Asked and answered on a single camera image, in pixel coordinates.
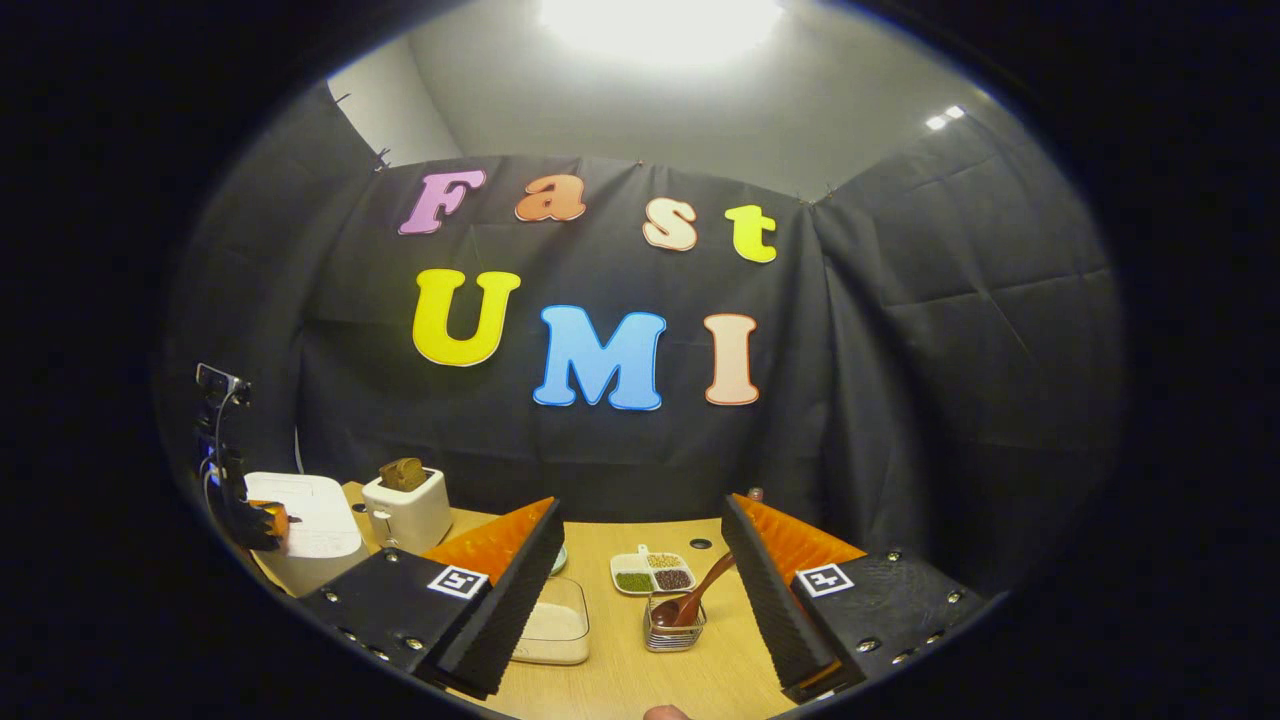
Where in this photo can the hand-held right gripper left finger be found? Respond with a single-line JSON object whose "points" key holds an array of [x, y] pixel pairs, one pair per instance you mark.
{"points": [[515, 610]]}

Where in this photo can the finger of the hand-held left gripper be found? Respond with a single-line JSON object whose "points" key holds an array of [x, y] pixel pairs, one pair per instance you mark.
{"points": [[265, 530]]}

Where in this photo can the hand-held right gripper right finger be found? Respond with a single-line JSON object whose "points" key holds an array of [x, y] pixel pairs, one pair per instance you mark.
{"points": [[775, 610]]}

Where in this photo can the white rice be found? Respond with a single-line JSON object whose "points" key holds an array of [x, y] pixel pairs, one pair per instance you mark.
{"points": [[550, 625]]}

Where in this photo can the white rice cooker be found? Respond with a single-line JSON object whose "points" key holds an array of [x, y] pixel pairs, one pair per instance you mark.
{"points": [[320, 525]]}

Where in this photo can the brown wooden spoon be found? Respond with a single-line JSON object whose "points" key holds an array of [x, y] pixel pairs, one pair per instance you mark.
{"points": [[700, 590]]}

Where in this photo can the clear rice container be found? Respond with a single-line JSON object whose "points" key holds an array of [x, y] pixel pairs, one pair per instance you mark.
{"points": [[575, 590]]}

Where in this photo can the pale green plate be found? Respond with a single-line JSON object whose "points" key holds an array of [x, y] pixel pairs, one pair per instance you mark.
{"points": [[558, 560]]}

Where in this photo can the white divided bean dish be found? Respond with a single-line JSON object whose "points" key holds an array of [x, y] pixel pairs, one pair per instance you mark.
{"points": [[650, 575]]}

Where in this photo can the white toaster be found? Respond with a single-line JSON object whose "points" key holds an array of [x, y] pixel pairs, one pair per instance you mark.
{"points": [[410, 520]]}

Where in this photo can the brown bread slice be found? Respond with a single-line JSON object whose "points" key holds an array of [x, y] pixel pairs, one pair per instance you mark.
{"points": [[403, 475]]}

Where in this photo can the black backdrop cloth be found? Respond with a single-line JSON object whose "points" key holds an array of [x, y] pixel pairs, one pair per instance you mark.
{"points": [[900, 350]]}

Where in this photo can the small ceiling light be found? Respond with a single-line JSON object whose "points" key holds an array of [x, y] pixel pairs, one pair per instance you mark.
{"points": [[943, 118]]}

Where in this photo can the large ceiling light panel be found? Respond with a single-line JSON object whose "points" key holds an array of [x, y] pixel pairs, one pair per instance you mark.
{"points": [[660, 25]]}

